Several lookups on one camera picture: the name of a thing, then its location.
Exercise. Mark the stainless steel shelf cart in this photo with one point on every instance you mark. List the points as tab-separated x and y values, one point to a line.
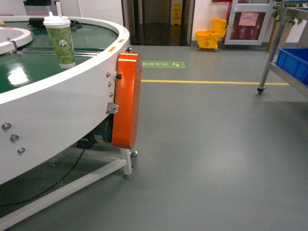
284	11

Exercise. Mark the orange motor cover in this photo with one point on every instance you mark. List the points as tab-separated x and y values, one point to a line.
127	97

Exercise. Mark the yellow mop bucket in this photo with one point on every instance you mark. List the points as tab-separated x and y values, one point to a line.
208	39

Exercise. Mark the yellow wet floor sign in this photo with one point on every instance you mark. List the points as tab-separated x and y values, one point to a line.
176	14

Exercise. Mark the white round conveyor table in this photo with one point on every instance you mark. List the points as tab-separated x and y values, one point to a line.
56	125

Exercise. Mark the green paper drink cup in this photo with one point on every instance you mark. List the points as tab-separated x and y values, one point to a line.
59	31

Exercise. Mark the fire extinguisher cabinet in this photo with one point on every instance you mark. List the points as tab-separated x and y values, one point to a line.
247	21

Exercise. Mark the blue crate on cart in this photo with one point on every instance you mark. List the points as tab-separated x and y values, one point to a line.
295	62

